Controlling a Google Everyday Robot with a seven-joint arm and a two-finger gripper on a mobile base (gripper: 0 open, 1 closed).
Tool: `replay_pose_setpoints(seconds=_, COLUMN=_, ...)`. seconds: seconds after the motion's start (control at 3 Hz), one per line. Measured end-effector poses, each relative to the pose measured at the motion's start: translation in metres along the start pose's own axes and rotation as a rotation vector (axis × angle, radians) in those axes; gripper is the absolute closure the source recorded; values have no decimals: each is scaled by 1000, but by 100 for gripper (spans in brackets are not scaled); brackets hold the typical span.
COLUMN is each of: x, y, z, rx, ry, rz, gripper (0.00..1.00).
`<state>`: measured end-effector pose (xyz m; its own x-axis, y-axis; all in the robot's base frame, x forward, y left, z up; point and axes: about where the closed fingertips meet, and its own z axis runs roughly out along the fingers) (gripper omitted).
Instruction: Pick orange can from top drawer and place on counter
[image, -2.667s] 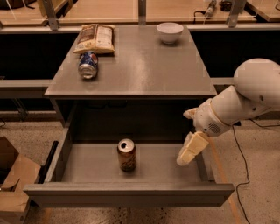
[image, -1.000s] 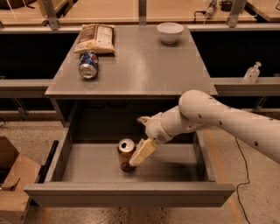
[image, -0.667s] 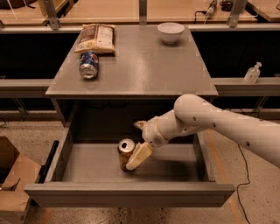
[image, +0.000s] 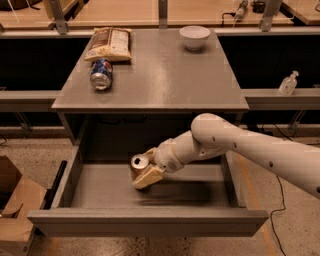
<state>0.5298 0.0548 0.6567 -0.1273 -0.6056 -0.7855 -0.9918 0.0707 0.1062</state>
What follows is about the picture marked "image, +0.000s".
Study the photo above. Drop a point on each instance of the white bowl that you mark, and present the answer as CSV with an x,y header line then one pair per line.
x,y
194,37

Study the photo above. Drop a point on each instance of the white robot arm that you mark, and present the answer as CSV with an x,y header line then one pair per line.
x,y
211,136

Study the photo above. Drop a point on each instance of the tool on back table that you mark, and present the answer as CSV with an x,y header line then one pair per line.
x,y
240,12

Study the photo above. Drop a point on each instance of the cardboard box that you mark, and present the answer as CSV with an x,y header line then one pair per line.
x,y
18,196

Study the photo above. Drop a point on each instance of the grey open drawer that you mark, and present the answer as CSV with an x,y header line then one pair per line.
x,y
95,196

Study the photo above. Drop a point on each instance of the grey cabinet counter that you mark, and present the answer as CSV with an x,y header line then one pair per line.
x,y
155,95

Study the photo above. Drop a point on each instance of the chip bag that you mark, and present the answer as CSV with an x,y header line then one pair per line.
x,y
110,43

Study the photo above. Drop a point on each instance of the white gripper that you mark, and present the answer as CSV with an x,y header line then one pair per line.
x,y
165,156

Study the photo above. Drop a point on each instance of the black bar beside drawer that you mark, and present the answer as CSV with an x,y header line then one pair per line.
x,y
51,192

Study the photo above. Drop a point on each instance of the clear sanitizer bottle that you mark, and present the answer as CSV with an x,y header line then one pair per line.
x,y
289,84

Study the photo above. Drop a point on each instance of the blue pepsi can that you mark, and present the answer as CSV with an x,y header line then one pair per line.
x,y
101,76

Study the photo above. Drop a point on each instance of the orange soda can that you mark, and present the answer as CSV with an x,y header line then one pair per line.
x,y
138,164

